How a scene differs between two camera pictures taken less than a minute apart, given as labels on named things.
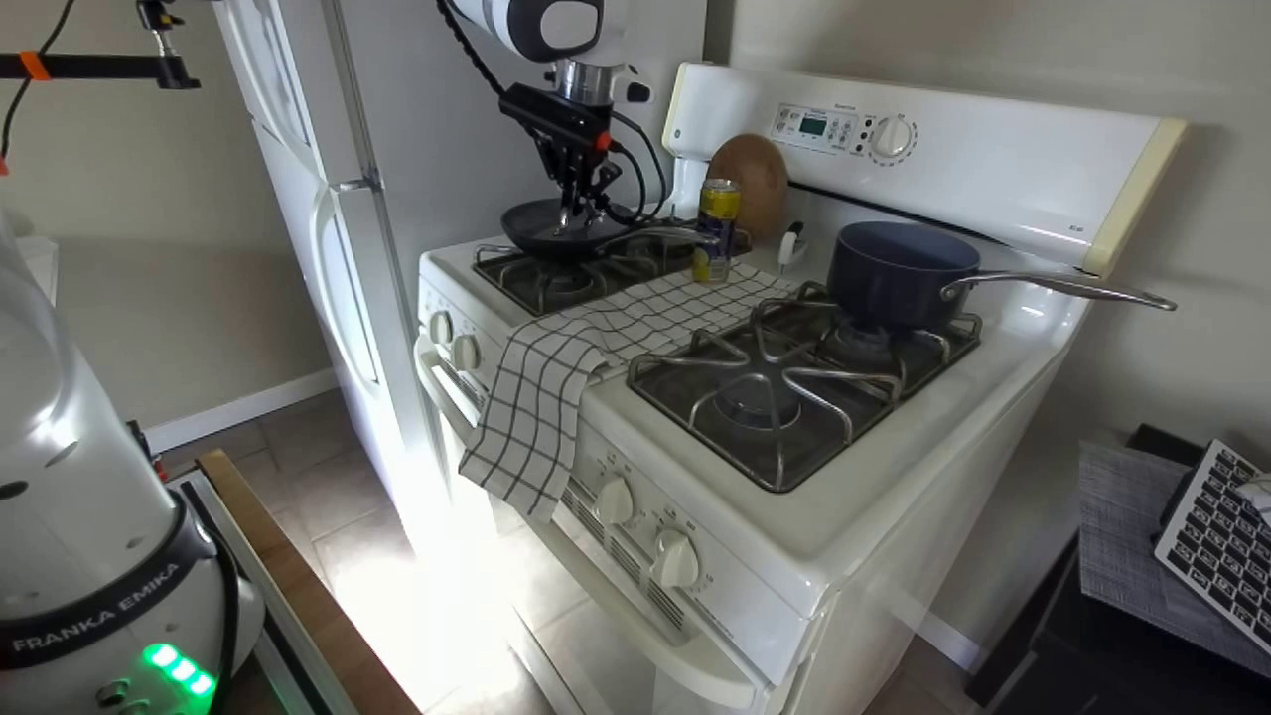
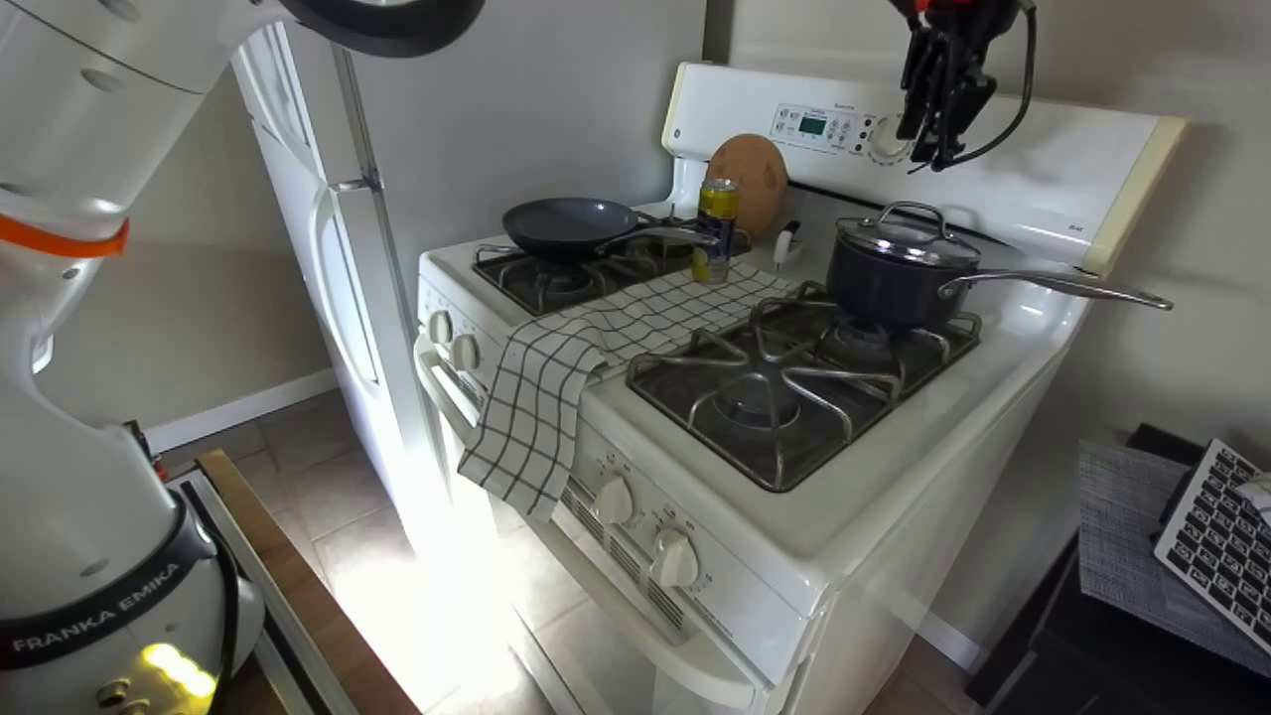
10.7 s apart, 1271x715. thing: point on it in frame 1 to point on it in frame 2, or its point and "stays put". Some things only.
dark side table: x=1077 y=655 stays put
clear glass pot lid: x=535 y=227 to x=909 y=234
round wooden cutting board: x=764 y=186 stays put
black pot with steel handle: x=905 y=275 stays put
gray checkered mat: x=1124 y=505 stays put
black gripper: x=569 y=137 to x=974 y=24
